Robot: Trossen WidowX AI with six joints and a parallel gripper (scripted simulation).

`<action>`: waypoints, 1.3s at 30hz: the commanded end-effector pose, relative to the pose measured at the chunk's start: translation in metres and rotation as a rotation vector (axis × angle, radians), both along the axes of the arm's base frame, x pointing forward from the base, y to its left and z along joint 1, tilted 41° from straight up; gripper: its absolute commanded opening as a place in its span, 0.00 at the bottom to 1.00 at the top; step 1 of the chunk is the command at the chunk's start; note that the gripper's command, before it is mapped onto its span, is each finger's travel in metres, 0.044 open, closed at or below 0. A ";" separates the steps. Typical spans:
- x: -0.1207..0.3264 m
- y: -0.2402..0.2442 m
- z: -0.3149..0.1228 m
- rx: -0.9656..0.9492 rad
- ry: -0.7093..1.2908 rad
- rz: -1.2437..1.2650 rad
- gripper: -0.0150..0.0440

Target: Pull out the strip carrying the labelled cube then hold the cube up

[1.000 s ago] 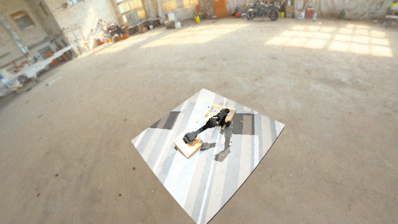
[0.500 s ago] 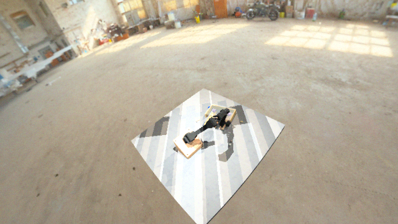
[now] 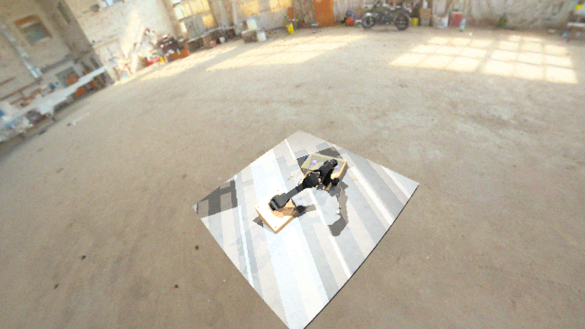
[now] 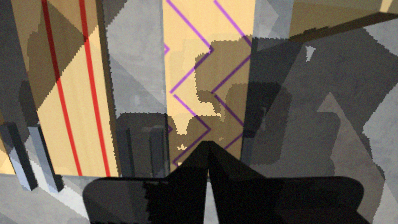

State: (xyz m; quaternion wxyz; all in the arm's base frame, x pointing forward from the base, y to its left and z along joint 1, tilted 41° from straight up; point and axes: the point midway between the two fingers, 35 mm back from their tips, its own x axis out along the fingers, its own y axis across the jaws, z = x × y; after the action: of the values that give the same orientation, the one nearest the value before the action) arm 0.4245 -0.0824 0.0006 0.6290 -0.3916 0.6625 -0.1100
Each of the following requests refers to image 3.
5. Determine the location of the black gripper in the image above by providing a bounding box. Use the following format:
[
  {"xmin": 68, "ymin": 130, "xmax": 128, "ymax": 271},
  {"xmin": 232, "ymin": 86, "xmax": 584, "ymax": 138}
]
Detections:
[{"xmin": 315, "ymin": 173, "xmax": 339, "ymax": 187}]

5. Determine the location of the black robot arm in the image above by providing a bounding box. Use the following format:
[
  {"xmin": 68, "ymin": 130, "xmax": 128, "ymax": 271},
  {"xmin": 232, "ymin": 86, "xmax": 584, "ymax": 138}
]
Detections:
[{"xmin": 268, "ymin": 159, "xmax": 337, "ymax": 211}]

